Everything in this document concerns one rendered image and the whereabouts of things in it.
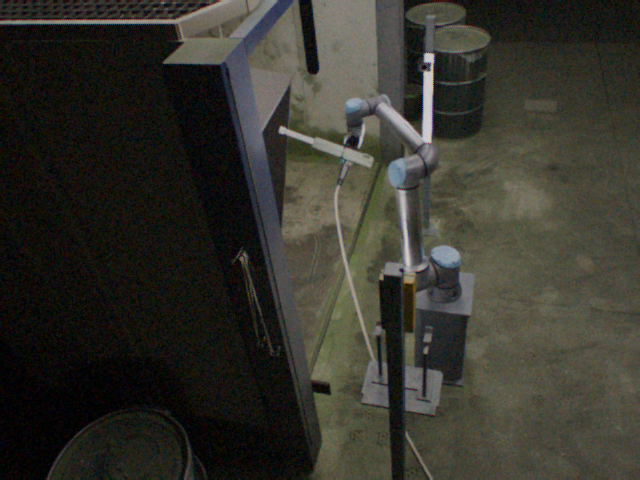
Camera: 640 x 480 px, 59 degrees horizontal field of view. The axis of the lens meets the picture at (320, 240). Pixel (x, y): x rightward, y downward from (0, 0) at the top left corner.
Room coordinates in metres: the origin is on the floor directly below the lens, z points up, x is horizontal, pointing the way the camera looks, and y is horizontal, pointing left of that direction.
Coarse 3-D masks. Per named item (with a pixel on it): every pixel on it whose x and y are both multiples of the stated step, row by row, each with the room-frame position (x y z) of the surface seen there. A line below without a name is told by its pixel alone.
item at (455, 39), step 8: (440, 32) 4.97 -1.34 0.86; (448, 32) 4.95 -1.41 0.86; (456, 32) 4.93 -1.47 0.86; (464, 32) 4.90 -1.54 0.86; (472, 32) 4.87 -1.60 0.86; (480, 32) 4.84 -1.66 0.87; (440, 40) 4.80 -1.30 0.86; (448, 40) 4.78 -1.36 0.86; (456, 40) 4.75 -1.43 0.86; (464, 40) 4.73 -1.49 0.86; (472, 40) 4.70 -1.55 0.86; (480, 40) 4.69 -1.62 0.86; (440, 48) 4.63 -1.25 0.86; (448, 48) 4.61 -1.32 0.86; (456, 48) 4.59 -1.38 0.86; (464, 48) 4.57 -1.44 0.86; (472, 48) 4.54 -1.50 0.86
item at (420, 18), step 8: (416, 8) 5.63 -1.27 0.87; (424, 8) 5.62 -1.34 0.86; (432, 8) 5.59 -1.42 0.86; (440, 8) 5.56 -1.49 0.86; (448, 8) 5.53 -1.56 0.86; (456, 8) 5.49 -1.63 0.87; (408, 16) 5.45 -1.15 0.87; (416, 16) 5.44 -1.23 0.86; (424, 16) 5.41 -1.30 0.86; (440, 16) 5.35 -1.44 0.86; (448, 16) 5.33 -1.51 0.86; (456, 16) 5.30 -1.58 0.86
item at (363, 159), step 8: (280, 128) 2.44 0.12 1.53; (296, 136) 2.42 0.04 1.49; (304, 136) 2.41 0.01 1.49; (312, 144) 2.38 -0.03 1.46; (320, 144) 2.37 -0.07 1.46; (328, 144) 2.37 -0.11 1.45; (336, 144) 2.38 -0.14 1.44; (328, 152) 2.36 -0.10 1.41; (336, 152) 2.34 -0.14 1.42; (344, 152) 2.33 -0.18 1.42; (352, 152) 2.34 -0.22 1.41; (344, 160) 2.36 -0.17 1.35; (352, 160) 2.32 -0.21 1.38; (360, 160) 2.30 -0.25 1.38; (368, 160) 2.30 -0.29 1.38; (344, 168) 2.34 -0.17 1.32; (344, 176) 2.34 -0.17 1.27
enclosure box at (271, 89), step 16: (256, 80) 2.73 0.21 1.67; (272, 80) 2.74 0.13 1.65; (288, 80) 2.74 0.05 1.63; (256, 96) 2.57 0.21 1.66; (272, 96) 2.57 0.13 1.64; (288, 96) 2.81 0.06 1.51; (272, 112) 2.45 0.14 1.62; (288, 112) 2.81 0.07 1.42; (272, 128) 2.85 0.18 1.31; (288, 128) 2.81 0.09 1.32; (272, 144) 2.86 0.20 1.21; (272, 160) 2.86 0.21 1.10; (272, 176) 2.87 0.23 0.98
